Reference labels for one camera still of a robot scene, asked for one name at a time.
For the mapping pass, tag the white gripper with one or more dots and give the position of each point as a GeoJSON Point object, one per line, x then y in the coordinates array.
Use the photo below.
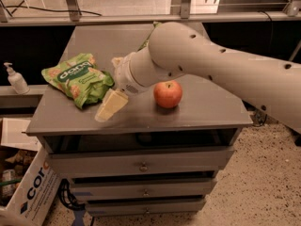
{"type": "Point", "coordinates": [122, 75]}

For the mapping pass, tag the white pump bottle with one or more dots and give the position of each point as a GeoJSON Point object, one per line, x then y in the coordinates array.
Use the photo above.
{"type": "Point", "coordinates": [16, 80]}

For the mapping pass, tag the grey drawer cabinet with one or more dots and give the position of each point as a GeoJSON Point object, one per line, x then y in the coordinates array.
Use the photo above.
{"type": "Point", "coordinates": [145, 159]}

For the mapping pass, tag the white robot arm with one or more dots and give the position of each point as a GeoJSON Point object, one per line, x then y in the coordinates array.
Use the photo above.
{"type": "Point", "coordinates": [173, 50]}

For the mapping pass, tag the green rice chip bag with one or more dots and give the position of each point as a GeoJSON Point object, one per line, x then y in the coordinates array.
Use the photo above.
{"type": "Point", "coordinates": [80, 79]}

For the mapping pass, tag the green jalapeno chip bag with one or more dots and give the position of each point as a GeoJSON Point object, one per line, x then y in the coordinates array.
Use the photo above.
{"type": "Point", "coordinates": [146, 41]}

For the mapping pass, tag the red apple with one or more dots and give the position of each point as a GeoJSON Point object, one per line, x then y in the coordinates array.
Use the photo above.
{"type": "Point", "coordinates": [167, 94]}

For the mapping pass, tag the metal window frame rail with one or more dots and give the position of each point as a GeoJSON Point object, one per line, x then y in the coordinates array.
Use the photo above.
{"type": "Point", "coordinates": [52, 12]}

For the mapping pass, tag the white cardboard box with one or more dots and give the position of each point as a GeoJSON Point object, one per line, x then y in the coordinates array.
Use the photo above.
{"type": "Point", "coordinates": [28, 183]}

